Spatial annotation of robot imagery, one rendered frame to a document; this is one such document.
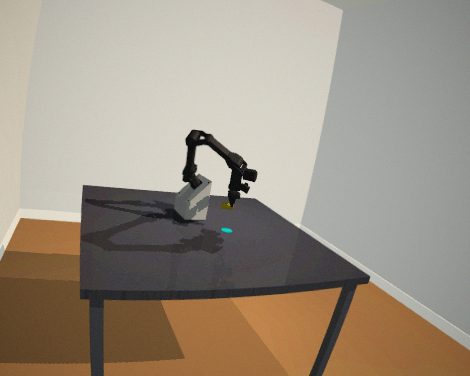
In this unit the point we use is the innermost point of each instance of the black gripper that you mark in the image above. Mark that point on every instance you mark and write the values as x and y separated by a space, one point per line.
233 194

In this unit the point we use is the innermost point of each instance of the yellow cylinder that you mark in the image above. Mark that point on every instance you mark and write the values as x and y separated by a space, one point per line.
226 206

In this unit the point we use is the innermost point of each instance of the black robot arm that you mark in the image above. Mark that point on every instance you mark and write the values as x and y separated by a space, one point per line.
233 160

